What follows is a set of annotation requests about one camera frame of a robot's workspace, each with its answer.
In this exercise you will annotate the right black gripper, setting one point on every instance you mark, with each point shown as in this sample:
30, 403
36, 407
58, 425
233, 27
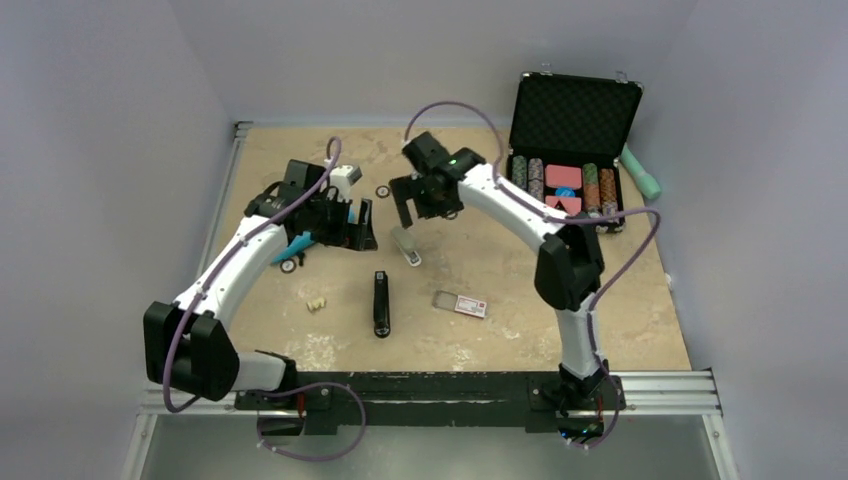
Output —
406, 187

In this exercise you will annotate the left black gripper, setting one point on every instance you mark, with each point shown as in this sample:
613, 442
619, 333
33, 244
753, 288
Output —
338, 237

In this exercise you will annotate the beige green stapler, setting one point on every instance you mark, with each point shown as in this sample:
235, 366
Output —
407, 245

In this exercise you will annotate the black stapler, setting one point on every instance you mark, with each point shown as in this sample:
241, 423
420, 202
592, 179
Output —
381, 305

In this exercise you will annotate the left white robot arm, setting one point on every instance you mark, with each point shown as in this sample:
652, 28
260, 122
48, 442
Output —
187, 346

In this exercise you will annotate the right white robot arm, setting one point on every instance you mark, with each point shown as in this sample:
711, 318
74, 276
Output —
569, 262

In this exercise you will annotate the blue cylindrical bottle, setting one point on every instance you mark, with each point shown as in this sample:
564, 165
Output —
300, 240

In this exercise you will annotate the cream chess knight piece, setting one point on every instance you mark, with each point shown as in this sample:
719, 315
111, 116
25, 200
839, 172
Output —
316, 304

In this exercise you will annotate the red white staple box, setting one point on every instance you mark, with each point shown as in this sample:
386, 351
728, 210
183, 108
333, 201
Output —
460, 304

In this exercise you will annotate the pink card deck box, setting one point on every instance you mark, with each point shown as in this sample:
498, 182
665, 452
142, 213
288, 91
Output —
561, 176

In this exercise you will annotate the black poker chip case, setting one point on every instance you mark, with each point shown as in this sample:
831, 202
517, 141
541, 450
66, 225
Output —
572, 121

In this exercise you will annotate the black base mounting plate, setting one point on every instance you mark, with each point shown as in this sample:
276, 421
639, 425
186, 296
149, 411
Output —
535, 401

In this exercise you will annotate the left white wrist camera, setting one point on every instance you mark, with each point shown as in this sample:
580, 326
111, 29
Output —
343, 177

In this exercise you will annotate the teal cylindrical handle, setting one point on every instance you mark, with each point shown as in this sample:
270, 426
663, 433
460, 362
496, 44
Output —
647, 185

